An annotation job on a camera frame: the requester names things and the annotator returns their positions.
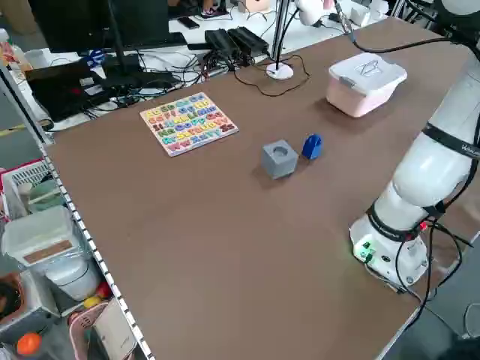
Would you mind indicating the colourful alphabet puzzle board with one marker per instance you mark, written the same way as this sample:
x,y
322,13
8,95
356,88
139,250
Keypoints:
x,y
187,123

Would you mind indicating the red toy fruit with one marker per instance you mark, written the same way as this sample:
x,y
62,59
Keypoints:
x,y
104,289

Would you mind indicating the black finned power supply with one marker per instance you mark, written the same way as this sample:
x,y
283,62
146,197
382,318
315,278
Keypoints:
x,y
221,39
249,37

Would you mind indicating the pink plastic basket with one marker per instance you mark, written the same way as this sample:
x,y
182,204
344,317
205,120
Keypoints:
x,y
80,330

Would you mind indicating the orange ball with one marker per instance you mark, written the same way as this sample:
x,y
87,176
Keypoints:
x,y
29,344

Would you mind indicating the black monitor stand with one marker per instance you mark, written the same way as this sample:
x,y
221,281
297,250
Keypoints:
x,y
122,65

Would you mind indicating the black smartphone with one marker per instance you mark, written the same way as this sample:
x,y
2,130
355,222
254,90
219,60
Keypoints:
x,y
188,23

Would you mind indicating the white bin lid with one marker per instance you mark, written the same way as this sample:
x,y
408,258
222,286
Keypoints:
x,y
390,75

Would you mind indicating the black laptop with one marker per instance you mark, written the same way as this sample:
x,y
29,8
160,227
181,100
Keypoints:
x,y
56,93

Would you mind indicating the white plastic basket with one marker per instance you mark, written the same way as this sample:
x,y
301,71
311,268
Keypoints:
x,y
15,187

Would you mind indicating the white round pot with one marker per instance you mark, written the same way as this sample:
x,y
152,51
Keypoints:
x,y
73,279

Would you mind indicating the grey block with round hole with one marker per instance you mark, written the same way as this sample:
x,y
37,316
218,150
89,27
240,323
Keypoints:
x,y
277,165

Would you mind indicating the white cup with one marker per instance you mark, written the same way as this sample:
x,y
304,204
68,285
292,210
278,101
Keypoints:
x,y
36,60

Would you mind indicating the yellow toy fruit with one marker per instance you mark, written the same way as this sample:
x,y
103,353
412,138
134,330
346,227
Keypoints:
x,y
92,302

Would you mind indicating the blue toy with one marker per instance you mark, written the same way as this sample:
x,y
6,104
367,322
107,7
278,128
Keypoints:
x,y
311,148

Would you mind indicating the blue white striped ball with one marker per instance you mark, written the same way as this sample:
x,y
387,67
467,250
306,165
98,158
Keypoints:
x,y
95,57

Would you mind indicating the beige cardboard box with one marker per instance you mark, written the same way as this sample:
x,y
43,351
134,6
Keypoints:
x,y
116,330

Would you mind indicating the white desk lamp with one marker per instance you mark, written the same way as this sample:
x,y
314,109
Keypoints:
x,y
279,72

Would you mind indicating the black keyboard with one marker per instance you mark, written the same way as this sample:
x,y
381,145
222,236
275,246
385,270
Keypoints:
x,y
161,40

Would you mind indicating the black computer monitor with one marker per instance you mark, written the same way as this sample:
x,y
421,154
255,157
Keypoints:
x,y
75,22

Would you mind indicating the clear plastic storage box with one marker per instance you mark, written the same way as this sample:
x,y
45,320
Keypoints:
x,y
37,232

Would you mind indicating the pink plastic bin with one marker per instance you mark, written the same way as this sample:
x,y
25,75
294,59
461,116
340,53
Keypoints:
x,y
352,105

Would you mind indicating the aluminium table edge rail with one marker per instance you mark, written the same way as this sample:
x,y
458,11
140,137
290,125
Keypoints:
x,y
93,251

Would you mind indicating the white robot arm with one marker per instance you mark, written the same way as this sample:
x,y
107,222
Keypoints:
x,y
431,176

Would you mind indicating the green bowl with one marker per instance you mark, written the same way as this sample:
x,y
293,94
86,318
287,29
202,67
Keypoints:
x,y
47,195

